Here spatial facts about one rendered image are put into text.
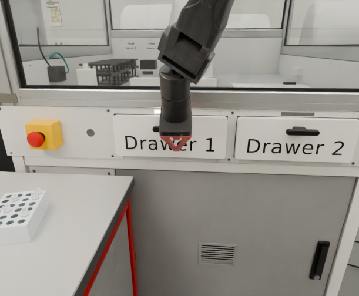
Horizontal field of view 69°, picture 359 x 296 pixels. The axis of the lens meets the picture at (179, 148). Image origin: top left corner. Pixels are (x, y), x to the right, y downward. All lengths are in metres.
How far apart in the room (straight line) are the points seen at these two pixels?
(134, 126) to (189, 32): 0.33
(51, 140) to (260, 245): 0.68
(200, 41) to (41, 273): 0.43
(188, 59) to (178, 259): 0.67
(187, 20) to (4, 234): 0.47
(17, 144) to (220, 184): 0.58
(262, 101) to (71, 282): 0.54
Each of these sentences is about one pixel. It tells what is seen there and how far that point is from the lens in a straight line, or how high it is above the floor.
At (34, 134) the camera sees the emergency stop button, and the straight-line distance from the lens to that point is 0.72.
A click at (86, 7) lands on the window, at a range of 0.72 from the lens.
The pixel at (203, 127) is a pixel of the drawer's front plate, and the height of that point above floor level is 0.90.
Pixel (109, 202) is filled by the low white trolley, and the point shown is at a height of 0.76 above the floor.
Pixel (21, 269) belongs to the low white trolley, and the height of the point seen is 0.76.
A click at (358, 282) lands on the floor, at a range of 1.70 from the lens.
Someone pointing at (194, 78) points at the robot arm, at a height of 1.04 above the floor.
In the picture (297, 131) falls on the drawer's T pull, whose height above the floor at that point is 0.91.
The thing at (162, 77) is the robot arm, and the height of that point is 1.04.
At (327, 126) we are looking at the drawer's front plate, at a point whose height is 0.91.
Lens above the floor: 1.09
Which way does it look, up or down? 22 degrees down
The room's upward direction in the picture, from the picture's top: straight up
